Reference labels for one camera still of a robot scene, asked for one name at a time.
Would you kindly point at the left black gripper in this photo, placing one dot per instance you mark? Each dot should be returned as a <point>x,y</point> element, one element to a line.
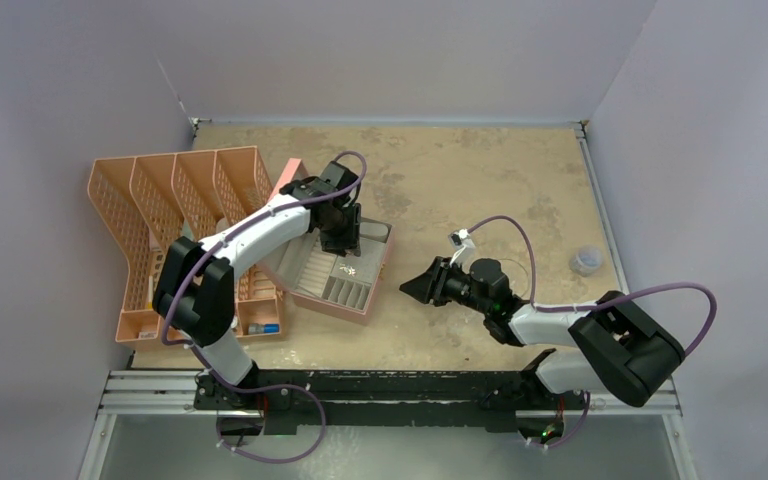
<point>348,241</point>

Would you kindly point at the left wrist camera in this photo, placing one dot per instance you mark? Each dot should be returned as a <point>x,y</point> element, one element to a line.
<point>336,177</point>

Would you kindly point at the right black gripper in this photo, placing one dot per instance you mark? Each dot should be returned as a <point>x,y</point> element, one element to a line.
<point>429,287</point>

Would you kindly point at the pink jewelry box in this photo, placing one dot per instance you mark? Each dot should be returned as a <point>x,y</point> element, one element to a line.
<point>298,266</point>

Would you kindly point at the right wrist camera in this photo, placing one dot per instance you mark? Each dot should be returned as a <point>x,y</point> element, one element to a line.
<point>461,240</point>

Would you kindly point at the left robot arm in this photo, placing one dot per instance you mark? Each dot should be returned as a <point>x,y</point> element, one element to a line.
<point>196,290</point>

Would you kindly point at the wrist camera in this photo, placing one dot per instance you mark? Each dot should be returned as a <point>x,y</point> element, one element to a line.
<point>336,177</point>
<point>461,240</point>

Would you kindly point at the small clear plastic cup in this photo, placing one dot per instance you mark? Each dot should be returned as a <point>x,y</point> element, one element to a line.
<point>586,260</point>

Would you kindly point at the grey oval bracelet pillow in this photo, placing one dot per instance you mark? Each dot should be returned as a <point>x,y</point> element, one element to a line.
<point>374,231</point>

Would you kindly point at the orange plastic organizer rack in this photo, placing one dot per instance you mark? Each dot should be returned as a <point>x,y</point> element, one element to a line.
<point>147,202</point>

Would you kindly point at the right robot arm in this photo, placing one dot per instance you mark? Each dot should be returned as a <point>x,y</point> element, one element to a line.
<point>611,345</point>

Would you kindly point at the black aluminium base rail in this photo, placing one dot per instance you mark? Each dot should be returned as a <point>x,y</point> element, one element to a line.
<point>497,401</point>

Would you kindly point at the blue capped marker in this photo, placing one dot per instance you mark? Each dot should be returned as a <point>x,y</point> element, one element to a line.
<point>260,329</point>

